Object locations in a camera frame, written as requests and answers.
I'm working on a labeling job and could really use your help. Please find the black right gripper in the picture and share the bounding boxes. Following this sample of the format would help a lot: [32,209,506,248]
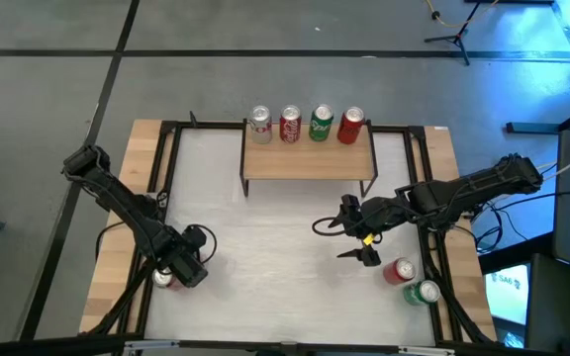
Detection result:
[328,194,414,268]

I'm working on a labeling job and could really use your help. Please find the red Coca-Cola can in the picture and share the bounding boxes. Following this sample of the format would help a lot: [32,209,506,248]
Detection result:
[150,266,185,292]
[278,104,303,145]

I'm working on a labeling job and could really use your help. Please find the red can black script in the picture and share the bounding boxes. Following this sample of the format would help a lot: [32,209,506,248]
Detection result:
[335,106,366,146]
[382,256,418,287]

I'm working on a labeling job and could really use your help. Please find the green Sprite can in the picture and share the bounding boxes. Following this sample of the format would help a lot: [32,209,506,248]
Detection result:
[402,279,441,307]
[308,103,335,143]

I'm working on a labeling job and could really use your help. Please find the silver diet cola can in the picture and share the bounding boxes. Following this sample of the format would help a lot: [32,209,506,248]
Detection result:
[247,104,273,145]

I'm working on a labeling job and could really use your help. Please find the computer monitor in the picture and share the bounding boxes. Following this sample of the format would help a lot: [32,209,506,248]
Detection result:
[482,261,533,327]

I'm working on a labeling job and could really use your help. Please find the black stand base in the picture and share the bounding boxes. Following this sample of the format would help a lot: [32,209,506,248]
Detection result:
[505,96,570,137]

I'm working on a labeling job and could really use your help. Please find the black computer case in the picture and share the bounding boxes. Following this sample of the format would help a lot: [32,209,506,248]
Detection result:
[524,252,570,356]

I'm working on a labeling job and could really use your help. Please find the black tripod stand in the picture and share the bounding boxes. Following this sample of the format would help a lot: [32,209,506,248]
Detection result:
[423,0,502,66]

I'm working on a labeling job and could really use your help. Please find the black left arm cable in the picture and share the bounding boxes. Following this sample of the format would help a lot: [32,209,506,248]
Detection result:
[193,222,219,266]

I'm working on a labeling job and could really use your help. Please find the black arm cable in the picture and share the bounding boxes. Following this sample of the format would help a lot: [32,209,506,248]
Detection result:
[312,216,350,237]
[193,222,219,266]

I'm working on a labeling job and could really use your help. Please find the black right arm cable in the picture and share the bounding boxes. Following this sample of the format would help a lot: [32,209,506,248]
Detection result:
[312,216,350,237]

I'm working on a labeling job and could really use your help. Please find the wooden shelf black metal frame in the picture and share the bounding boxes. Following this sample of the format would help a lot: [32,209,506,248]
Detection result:
[238,117,380,199]

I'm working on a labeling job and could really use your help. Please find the black curved cable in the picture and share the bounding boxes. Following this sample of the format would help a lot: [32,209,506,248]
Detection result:
[95,220,136,261]

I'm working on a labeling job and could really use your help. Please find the black power cable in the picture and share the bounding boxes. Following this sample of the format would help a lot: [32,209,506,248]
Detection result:
[467,190,570,256]

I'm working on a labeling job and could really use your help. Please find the black aluminium table frame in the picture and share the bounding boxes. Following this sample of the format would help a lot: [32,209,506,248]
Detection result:
[79,111,499,356]

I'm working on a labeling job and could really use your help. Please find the white cable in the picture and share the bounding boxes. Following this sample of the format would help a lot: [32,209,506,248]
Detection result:
[536,142,570,182]

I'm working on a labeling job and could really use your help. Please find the yellow cable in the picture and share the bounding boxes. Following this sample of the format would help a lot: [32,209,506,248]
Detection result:
[424,0,502,30]

